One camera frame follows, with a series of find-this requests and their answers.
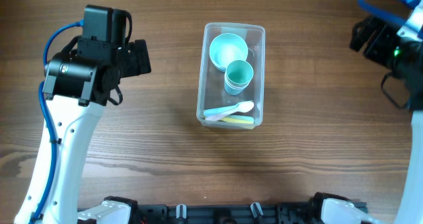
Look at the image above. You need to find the light blue fork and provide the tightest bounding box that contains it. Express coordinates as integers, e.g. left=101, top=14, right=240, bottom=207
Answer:
left=202, top=104, right=236, bottom=118
left=229, top=115, right=254, bottom=123

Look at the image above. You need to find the teal plastic bowl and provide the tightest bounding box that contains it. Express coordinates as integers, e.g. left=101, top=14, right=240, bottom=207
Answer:
left=209, top=33, right=249, bottom=72

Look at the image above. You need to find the clear plastic container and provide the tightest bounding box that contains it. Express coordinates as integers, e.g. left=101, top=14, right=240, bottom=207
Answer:
left=196, top=22, right=266, bottom=130

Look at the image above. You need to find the blue plastic cup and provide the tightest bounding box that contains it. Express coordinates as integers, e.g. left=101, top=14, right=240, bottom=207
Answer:
left=224, top=83, right=248, bottom=96

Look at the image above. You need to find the green plastic cup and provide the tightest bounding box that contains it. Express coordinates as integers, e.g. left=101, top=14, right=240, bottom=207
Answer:
left=225, top=60, right=254, bottom=83

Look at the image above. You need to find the yellow plastic fork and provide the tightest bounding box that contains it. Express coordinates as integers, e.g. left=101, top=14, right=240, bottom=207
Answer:
left=221, top=117, right=253, bottom=124

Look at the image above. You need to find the white plastic spoon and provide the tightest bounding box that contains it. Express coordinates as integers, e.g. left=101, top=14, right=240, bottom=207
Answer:
left=206, top=101, right=254, bottom=121

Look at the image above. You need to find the pink plastic cup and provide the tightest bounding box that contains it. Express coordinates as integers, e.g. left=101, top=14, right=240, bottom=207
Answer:
left=225, top=76, right=251, bottom=89

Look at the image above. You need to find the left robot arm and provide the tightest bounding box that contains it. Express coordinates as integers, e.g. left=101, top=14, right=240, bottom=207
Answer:
left=15, top=5, right=151, bottom=223

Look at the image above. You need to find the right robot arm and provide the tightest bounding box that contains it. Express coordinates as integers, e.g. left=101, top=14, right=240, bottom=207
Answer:
left=306, top=16, right=422, bottom=223

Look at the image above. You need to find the left blue cable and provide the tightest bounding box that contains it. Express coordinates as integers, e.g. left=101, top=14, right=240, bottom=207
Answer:
left=28, top=20, right=85, bottom=224

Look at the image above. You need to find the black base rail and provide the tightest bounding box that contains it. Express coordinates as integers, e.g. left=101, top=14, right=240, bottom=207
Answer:
left=77, top=197, right=367, bottom=224

